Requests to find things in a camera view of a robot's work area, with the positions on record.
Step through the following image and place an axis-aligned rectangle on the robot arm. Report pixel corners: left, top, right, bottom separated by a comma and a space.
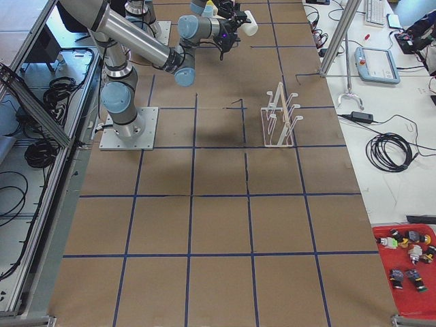
123, 1, 258, 57
60, 1, 195, 140

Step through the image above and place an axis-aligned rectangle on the white cream plastic cup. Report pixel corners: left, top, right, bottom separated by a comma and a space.
241, 10, 258, 37

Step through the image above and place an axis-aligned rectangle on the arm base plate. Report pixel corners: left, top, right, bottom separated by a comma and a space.
151, 20, 171, 45
99, 107, 159, 151

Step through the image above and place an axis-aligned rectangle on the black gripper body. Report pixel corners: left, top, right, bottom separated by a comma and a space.
214, 0, 248, 61

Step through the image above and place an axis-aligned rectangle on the aluminium frame post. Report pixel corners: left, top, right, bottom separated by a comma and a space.
319, 0, 361, 77

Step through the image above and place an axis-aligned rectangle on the coiled black cable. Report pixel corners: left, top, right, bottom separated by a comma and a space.
366, 132, 414, 172

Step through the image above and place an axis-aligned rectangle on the black power adapter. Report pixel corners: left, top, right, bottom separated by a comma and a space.
350, 111, 374, 124

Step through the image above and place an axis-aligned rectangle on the blue teach pendant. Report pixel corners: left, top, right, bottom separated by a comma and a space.
354, 47, 401, 84

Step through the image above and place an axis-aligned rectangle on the red parts tray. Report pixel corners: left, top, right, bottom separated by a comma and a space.
373, 224, 435, 320

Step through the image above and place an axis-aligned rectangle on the white wire cup rack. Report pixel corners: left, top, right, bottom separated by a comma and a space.
260, 82, 304, 148

